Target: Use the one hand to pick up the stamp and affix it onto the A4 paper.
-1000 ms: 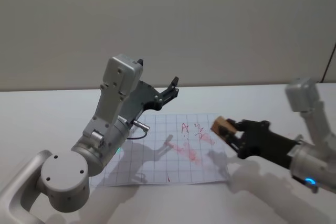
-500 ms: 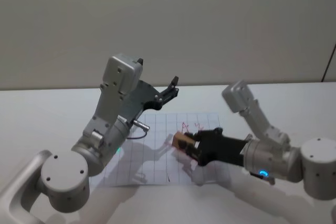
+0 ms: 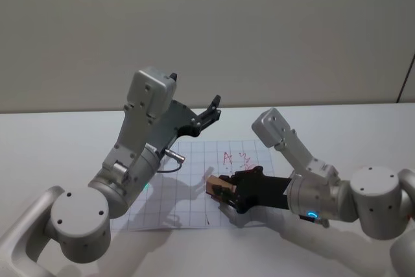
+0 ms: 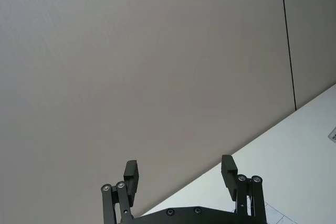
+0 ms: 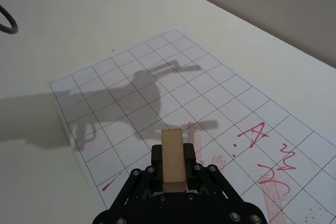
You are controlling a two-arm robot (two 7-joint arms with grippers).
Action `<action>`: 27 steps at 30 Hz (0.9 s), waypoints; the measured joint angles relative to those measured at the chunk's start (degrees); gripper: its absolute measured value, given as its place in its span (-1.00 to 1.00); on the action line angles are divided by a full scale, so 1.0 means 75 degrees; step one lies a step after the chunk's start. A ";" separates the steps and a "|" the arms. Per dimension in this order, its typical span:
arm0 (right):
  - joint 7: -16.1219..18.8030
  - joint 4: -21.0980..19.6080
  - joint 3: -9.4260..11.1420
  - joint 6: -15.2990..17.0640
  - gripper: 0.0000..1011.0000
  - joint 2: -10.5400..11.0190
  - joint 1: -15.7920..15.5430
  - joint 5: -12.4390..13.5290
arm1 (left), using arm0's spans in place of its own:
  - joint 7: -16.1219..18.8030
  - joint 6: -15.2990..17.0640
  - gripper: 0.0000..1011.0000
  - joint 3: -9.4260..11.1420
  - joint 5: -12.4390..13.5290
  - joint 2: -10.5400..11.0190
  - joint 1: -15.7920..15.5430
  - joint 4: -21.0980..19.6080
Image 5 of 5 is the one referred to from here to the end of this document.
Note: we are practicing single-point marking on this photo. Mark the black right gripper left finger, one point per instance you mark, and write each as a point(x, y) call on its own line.
point(157, 166)

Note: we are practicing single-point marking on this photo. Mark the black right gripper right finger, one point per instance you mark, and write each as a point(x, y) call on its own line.
point(189, 161)

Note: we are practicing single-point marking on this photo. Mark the pale wooden block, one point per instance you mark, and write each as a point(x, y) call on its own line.
point(172, 155)

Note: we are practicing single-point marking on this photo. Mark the white grid paper sheet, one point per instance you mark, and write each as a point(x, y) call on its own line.
point(210, 90)

